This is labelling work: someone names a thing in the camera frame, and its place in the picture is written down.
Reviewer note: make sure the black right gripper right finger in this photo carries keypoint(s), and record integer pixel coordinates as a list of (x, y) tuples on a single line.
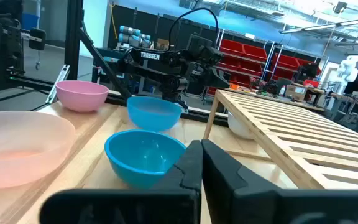
[(244, 199)]

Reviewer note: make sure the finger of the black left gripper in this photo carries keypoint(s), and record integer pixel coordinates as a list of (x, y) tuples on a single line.
[(217, 80)]

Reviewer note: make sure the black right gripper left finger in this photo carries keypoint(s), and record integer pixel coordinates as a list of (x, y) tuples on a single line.
[(172, 202)]

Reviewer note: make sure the white bowl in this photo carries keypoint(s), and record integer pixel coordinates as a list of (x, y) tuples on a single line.
[(238, 127)]

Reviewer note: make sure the teal bowl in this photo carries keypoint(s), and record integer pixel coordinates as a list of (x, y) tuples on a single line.
[(135, 158)]

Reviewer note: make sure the pale blue bowl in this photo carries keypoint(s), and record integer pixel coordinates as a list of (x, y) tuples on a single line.
[(152, 115)]

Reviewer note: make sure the pink bowl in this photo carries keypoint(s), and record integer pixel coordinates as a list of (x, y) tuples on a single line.
[(81, 96)]

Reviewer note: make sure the translucent orange bowl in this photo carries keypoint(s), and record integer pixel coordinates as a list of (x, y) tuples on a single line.
[(20, 149)]

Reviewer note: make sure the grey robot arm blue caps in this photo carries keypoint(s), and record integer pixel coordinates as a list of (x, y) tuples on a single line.
[(132, 35)]

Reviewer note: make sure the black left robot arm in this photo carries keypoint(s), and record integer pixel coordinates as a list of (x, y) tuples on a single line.
[(166, 59)]

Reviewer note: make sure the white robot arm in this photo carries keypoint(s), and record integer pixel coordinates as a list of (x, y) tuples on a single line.
[(345, 73)]

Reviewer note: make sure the wooden slatted shelf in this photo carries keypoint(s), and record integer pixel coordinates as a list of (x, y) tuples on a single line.
[(291, 137)]

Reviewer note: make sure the red storage bin rack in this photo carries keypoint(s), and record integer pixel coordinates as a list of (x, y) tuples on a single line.
[(244, 51)]

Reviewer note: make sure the black partition panel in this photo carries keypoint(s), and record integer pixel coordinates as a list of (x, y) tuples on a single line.
[(154, 28)]

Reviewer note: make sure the cardboard box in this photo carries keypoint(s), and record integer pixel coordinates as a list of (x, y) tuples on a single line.
[(295, 92)]

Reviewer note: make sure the black monitor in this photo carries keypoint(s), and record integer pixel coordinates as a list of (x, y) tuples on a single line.
[(306, 72)]

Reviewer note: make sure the ceiling light strip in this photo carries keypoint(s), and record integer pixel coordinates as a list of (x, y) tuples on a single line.
[(328, 25)]

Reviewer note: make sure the cluttered work table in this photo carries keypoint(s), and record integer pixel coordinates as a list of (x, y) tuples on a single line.
[(353, 102)]

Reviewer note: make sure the blue plastic bin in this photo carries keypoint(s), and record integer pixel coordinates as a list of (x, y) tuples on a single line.
[(30, 21)]

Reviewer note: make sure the black equipment rack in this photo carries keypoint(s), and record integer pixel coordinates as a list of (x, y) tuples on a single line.
[(2, 46)]

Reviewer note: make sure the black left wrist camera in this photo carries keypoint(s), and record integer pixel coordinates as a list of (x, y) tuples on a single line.
[(213, 55)]

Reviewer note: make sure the silver aluminium rail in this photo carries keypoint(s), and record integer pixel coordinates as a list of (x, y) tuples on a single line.
[(57, 84)]

